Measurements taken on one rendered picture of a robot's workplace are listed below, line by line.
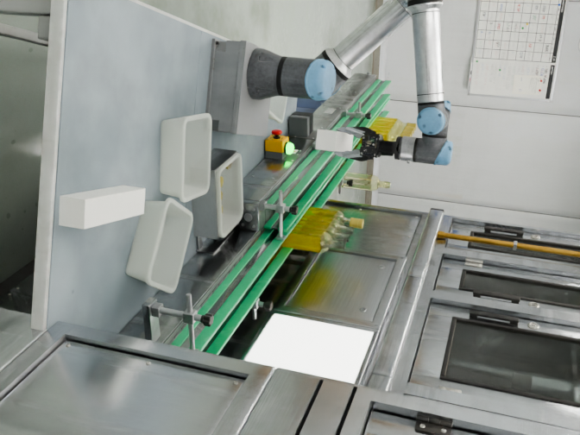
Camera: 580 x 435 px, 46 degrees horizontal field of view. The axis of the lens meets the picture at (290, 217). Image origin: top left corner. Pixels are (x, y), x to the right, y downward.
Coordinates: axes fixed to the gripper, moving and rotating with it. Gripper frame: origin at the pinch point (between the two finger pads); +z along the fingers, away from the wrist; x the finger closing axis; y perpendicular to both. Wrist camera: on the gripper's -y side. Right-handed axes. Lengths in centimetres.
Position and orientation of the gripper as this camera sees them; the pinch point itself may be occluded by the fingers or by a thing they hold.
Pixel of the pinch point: (338, 141)
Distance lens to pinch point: 218.6
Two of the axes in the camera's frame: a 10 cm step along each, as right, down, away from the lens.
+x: -1.1, 9.9, 1.2
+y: -3.0, 0.8, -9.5
